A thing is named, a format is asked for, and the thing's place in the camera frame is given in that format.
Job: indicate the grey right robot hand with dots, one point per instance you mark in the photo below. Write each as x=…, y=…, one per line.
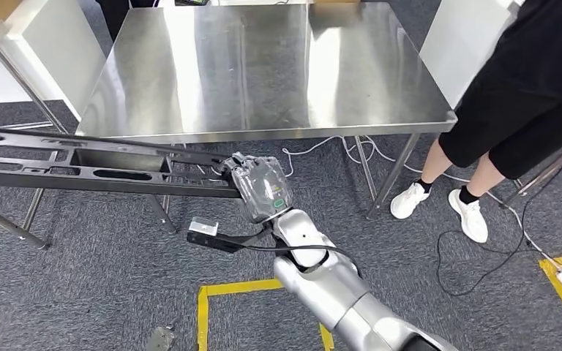
x=160, y=339

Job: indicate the person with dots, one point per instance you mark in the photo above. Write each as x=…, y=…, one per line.
x=528, y=72
x=116, y=14

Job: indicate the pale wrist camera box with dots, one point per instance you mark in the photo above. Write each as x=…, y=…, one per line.
x=203, y=226

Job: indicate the black camera bracket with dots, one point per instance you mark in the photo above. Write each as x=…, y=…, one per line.
x=223, y=243

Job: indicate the white panel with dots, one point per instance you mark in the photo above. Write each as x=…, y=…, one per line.
x=460, y=43

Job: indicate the long black plastic part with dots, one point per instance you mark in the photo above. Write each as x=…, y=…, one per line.
x=189, y=186

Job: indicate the stainless steel workbench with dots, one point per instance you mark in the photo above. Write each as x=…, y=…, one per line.
x=261, y=72

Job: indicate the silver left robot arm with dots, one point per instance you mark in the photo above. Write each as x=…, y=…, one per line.
x=334, y=290

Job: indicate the white cabinet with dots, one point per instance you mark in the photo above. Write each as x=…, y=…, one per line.
x=58, y=48

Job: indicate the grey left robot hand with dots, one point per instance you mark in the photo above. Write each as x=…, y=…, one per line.
x=261, y=189

